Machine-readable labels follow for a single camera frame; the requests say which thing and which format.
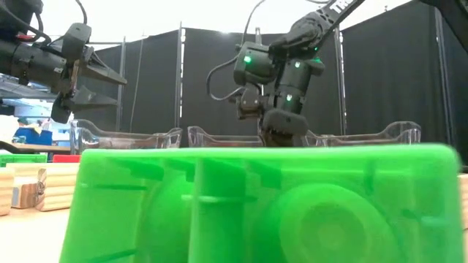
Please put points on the black curtain backdrop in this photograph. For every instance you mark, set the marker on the black curtain backdrop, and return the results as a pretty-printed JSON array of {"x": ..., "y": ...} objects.
[{"x": 164, "y": 84}]

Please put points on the clear plastic bin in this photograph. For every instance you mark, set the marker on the clear plastic bin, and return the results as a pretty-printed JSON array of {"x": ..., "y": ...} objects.
[
  {"x": 365, "y": 139},
  {"x": 109, "y": 138},
  {"x": 219, "y": 140}
]

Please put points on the silver ventilation duct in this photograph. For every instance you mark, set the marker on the silver ventilation duct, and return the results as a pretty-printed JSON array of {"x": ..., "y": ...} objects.
[{"x": 22, "y": 91}]

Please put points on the plain wooden plank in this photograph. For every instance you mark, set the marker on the plain wooden plank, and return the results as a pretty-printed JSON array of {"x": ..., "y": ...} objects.
[{"x": 5, "y": 190}]

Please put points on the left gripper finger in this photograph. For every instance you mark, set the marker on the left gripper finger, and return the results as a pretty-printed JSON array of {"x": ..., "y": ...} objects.
[
  {"x": 102, "y": 71},
  {"x": 89, "y": 98}
]

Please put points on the large red plastic block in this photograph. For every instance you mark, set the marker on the large red plastic block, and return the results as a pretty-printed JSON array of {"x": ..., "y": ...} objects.
[{"x": 66, "y": 158}]

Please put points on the wooden desk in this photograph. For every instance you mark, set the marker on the wooden desk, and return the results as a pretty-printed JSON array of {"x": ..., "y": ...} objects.
[{"x": 36, "y": 148}]

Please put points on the large green plastic block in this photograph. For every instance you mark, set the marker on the large green plastic block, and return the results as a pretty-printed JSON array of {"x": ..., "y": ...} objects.
[
  {"x": 256, "y": 204},
  {"x": 22, "y": 159}
]

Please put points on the plain wooden block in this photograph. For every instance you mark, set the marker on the plain wooden block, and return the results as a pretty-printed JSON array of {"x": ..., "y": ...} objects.
[{"x": 55, "y": 186}]

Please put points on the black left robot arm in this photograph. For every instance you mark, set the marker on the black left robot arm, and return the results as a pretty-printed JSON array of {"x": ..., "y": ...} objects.
[{"x": 29, "y": 60}]

